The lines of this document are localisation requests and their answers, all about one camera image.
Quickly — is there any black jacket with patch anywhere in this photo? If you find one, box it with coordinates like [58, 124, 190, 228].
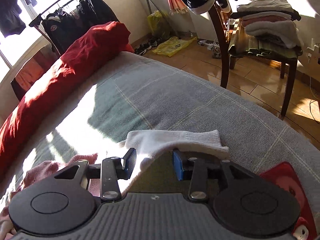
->
[42, 11, 84, 55]

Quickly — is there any black hanging jacket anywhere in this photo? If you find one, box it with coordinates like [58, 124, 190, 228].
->
[76, 0, 119, 30]

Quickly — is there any yellow green bag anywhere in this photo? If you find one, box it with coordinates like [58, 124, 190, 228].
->
[147, 10, 171, 41]

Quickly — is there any metal clothes rack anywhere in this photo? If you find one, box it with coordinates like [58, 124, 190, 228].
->
[29, 0, 162, 55]

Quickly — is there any stack of folded clothes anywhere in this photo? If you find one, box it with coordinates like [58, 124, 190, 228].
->
[231, 0, 303, 56]

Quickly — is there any pink and white sweater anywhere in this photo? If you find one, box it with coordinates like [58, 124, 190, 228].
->
[0, 129, 230, 240]

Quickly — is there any red duvet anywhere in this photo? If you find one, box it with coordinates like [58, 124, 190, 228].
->
[1, 21, 133, 179]

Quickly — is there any yellow plastic bag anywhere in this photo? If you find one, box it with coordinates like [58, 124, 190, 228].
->
[152, 36, 197, 57]

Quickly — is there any green plaid bed blanket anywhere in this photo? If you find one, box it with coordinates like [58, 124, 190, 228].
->
[1, 52, 319, 211]

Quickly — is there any wooden chair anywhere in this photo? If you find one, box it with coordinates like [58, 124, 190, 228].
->
[208, 5, 298, 117]

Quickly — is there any orange hanging cloth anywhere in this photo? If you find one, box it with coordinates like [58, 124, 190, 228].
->
[11, 44, 58, 101]

